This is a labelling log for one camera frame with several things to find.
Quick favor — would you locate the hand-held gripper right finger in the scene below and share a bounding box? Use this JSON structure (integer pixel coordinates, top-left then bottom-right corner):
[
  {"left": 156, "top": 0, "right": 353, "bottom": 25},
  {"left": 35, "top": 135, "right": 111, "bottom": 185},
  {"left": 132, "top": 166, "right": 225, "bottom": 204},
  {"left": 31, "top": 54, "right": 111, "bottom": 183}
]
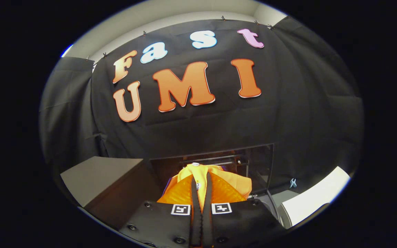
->
[{"left": 202, "top": 172, "right": 287, "bottom": 248}]

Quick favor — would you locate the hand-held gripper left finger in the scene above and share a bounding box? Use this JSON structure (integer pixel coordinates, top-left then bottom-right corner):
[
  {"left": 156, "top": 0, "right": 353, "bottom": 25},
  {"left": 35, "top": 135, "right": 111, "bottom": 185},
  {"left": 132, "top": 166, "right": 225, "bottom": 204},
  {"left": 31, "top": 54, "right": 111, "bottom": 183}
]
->
[{"left": 119, "top": 175, "right": 203, "bottom": 248}]

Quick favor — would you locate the grey washing machine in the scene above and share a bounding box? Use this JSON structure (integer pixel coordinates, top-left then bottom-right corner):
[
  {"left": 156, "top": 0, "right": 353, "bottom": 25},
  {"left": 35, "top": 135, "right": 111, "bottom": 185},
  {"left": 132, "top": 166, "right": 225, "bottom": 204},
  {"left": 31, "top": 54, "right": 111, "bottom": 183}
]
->
[{"left": 252, "top": 189, "right": 301, "bottom": 229}]

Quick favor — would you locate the yellow polo shirt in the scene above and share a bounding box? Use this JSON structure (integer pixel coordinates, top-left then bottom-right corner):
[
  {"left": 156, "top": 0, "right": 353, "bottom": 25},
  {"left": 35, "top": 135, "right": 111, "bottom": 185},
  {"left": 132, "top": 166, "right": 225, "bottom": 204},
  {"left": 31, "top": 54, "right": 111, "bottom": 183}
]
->
[{"left": 162, "top": 163, "right": 253, "bottom": 212}]

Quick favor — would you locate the white table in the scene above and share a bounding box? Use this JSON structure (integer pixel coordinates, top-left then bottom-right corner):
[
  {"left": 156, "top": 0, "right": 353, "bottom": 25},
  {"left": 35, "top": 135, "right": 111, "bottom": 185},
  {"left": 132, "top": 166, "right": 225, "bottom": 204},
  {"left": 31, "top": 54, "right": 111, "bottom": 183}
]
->
[{"left": 281, "top": 166, "right": 351, "bottom": 228}]

